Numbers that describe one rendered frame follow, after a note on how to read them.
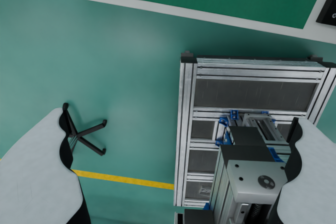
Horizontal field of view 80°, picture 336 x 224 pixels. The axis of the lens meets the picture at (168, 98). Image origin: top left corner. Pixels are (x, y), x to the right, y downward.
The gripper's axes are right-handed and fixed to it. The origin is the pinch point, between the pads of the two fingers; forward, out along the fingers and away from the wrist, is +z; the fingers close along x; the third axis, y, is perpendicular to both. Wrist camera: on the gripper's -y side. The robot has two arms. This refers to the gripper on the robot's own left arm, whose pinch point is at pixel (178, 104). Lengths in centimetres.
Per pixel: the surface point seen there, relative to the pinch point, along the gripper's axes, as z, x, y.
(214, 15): 40.5, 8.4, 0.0
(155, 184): 115, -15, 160
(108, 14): 115, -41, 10
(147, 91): 115, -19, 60
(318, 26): 41, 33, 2
